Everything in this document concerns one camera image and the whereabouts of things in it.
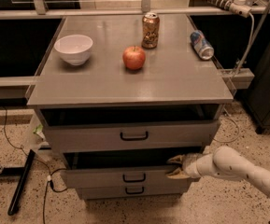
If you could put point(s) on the gold soda can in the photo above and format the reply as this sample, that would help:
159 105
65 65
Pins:
150 26

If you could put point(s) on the grey drawer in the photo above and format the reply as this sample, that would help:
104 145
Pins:
104 169
130 127
129 191

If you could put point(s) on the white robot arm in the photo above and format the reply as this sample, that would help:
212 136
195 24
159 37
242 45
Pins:
224 163

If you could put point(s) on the white ceramic bowl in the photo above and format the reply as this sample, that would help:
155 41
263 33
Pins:
74 49

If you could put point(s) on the plastic bag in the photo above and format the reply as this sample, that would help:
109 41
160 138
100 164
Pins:
35 138

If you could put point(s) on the blue soda can lying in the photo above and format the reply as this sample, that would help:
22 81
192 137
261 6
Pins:
200 44

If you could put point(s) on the grey drawer cabinet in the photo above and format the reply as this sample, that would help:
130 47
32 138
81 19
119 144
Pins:
172 74

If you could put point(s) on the grey bottom drawer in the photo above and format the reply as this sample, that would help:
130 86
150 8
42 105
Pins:
129 191

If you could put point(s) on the red apple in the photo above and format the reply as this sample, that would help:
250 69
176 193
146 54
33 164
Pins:
134 57

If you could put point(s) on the dark cabinet at right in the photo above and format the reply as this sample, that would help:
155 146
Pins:
257 97

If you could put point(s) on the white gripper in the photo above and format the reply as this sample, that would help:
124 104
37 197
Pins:
191 167

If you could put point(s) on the black floor bar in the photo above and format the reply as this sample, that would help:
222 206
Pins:
14 205

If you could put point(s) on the white power strip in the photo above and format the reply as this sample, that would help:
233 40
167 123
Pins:
232 6

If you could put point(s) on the grey top drawer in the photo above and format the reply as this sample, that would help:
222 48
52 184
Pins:
130 127

